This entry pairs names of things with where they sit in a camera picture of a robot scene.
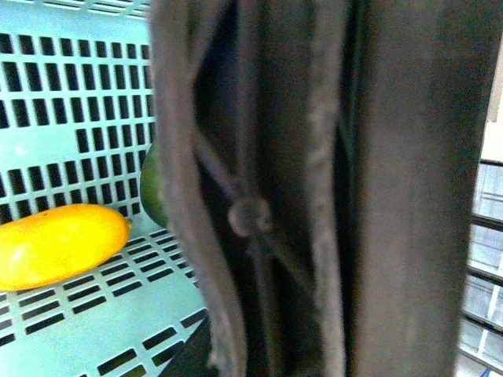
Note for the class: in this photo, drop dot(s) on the brown basket handle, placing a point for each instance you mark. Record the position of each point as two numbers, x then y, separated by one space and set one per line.
318 162

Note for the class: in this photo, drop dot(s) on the green avocado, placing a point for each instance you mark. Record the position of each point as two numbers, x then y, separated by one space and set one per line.
150 189

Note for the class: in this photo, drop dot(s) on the light teal plastic basket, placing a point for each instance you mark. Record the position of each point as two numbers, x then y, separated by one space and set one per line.
76 124

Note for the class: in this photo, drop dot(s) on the yellow mango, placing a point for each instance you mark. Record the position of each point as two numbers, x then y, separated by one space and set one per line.
59 243

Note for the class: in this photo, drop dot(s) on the glass door refrigerator cabinet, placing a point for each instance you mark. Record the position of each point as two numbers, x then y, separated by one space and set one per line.
480 343

